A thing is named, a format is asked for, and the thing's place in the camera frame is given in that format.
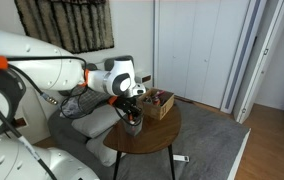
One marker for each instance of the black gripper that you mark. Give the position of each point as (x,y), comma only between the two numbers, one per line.
(128,105)

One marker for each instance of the orange and white object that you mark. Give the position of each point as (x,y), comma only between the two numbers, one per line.
(130,117)

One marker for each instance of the grey translucent plastic container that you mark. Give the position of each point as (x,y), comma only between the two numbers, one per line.
(134,128)

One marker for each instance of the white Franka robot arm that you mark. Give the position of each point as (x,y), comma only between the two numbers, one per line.
(32,66)

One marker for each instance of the wooden crate box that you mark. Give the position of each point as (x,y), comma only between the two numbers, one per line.
(157,108)

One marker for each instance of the orange bottle in crate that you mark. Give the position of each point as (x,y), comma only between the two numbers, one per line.
(156,100)

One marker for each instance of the round dark wooden table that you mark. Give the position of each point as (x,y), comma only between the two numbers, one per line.
(155,136)

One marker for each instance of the red item in crate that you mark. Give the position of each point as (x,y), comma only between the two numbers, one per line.
(160,92)

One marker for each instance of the large grey pillow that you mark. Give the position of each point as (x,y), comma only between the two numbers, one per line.
(95,121)

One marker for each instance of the large checked grey cushion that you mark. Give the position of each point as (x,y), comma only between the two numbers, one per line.
(92,98)

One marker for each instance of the light grey pillow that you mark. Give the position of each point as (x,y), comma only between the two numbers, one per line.
(102,151)

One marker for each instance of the dark grey sofa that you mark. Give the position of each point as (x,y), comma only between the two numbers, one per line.
(78,143)

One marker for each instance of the white device on floor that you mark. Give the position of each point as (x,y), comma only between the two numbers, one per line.
(181,158)

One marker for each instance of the grey floor carpet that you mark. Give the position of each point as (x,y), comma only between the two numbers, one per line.
(205,143)

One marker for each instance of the white wardrobe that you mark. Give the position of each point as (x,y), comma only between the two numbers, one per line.
(195,50)

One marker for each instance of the white room door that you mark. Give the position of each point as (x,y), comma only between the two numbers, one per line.
(265,60)

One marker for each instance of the shaggy brown wall tapestry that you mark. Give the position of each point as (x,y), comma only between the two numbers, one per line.
(68,23)

